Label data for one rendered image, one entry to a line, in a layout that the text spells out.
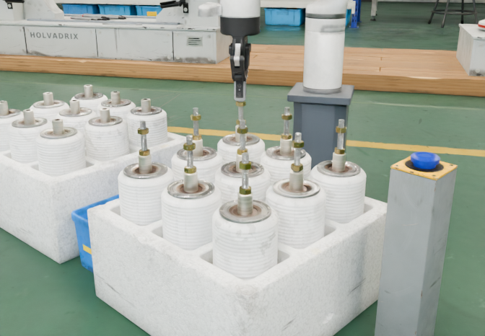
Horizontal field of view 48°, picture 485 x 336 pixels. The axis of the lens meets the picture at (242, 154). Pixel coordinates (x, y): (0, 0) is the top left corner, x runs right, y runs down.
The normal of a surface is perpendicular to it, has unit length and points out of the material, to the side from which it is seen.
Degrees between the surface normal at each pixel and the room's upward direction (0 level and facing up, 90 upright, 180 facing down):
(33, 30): 90
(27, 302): 0
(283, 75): 90
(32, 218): 90
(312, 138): 90
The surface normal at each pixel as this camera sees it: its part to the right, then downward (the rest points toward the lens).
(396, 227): -0.69, 0.24
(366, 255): 0.73, 0.23
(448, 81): -0.25, 0.33
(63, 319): 0.00, -0.94
